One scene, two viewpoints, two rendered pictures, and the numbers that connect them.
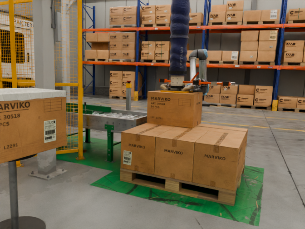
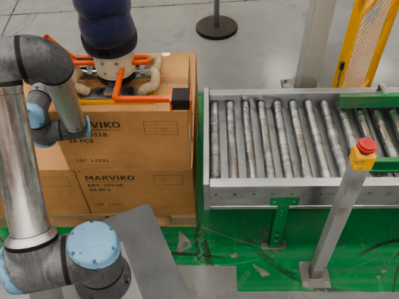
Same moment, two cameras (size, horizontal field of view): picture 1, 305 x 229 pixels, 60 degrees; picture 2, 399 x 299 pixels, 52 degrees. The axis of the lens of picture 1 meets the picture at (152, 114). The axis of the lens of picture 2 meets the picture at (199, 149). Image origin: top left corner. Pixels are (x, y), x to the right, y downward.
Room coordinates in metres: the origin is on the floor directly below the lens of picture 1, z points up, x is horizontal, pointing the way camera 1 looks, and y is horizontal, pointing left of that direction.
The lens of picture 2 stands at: (4.86, -0.51, 2.10)
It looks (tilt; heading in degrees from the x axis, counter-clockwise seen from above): 48 degrees down; 159
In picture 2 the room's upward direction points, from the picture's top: 2 degrees counter-clockwise
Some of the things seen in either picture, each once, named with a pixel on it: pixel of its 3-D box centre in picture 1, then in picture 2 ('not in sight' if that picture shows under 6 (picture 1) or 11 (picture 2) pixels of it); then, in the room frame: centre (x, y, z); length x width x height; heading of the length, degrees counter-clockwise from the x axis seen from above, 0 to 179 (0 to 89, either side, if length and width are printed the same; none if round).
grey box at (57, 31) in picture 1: (52, 27); not in sight; (2.96, 1.12, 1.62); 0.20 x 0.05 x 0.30; 66
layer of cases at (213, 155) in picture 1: (188, 146); (99, 127); (2.95, -0.42, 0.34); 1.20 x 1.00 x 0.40; 66
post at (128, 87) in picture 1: (128, 114); (334, 225); (4.19, 0.39, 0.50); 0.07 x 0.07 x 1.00; 66
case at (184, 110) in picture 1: (174, 107); (129, 113); (3.36, -0.28, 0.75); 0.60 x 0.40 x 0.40; 66
